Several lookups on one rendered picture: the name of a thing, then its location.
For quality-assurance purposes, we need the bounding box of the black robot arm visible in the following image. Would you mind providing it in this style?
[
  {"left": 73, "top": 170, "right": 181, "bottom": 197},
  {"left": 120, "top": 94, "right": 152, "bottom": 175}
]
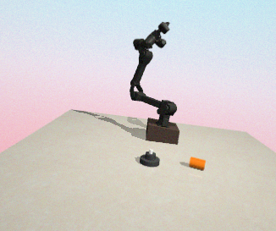
[{"left": 130, "top": 35, "right": 177, "bottom": 128}]

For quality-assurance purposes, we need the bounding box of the orange knob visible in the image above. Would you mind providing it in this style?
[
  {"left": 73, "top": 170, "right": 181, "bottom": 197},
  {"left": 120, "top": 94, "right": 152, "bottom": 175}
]
[{"left": 189, "top": 157, "right": 206, "bottom": 170}]

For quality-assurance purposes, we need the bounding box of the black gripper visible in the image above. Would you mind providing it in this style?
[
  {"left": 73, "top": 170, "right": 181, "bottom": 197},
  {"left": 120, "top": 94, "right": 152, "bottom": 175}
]
[{"left": 148, "top": 22, "right": 169, "bottom": 44}]

